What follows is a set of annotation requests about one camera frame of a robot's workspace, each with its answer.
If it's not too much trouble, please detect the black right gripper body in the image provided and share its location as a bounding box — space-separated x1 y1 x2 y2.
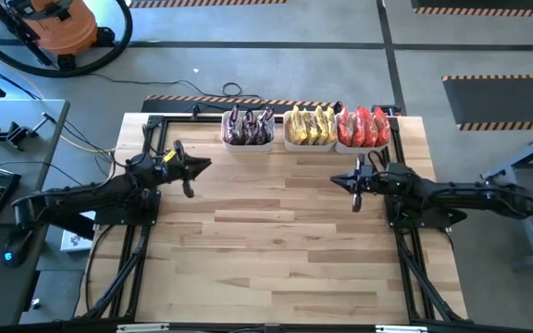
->
350 154 416 214

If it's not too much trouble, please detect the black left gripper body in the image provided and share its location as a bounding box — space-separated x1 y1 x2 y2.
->
153 139 193 199

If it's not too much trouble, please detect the white plastic bin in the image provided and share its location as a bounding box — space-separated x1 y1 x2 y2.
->
282 109 339 154
334 113 392 155
220 109 277 154

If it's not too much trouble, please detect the hazard-striped black floor mat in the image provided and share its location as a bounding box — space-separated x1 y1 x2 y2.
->
441 73 533 131
410 0 533 18
130 0 289 9
141 94 346 115

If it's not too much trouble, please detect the red and black device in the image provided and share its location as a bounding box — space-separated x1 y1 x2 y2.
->
371 104 403 117

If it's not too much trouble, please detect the black angled bar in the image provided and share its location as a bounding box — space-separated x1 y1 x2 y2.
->
48 212 97 241

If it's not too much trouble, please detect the small white box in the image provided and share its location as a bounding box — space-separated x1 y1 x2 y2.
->
60 229 94 253

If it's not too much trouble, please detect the orange shop vacuum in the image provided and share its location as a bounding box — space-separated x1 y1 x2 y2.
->
0 0 118 70
0 0 134 79

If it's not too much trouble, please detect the black desk clamp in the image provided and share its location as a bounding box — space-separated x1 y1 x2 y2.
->
0 112 57 152

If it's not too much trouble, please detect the grey metal cart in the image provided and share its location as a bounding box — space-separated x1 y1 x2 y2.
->
480 122 533 269

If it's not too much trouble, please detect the black computer mouse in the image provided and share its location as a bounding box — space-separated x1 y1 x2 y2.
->
2 228 32 269

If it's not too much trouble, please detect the black aluminium table frame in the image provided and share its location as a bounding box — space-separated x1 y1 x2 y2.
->
83 114 469 325

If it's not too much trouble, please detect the yellow cable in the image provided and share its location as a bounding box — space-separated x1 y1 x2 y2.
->
60 133 116 154

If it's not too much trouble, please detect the black floor cable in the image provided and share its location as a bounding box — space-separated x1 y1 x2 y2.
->
88 71 266 101

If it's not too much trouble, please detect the silver metal bracket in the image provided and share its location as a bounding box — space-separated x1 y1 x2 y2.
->
117 323 170 333
375 325 429 333

